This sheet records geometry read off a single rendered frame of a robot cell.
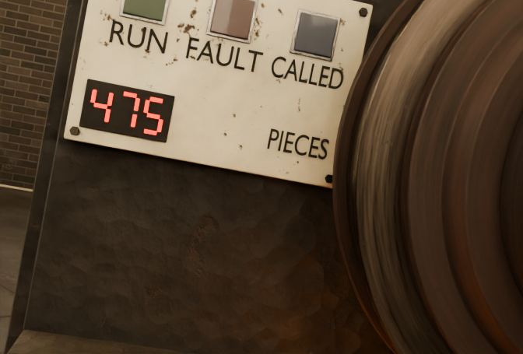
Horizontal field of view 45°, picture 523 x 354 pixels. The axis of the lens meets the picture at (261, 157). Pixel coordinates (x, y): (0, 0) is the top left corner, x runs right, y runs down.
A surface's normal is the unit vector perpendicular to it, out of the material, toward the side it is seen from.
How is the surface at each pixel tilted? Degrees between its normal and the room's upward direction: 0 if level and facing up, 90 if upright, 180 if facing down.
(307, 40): 90
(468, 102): 79
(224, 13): 90
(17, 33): 90
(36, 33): 90
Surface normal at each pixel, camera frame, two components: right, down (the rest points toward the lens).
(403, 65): 0.13, 0.08
